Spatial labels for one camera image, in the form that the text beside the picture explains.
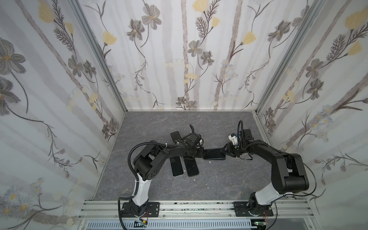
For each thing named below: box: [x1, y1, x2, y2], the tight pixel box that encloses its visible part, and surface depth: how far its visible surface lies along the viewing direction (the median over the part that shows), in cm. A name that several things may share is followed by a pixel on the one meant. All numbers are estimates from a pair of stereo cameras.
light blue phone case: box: [169, 130, 183, 144], surface depth 106 cm
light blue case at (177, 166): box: [168, 156, 185, 178], surface depth 90 cm
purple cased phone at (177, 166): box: [168, 156, 185, 178], surface depth 90 cm
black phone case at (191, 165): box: [183, 156, 200, 177], surface depth 90 cm
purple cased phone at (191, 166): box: [183, 157, 200, 177], surface depth 90 cm
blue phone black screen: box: [169, 130, 183, 144], surface depth 106 cm
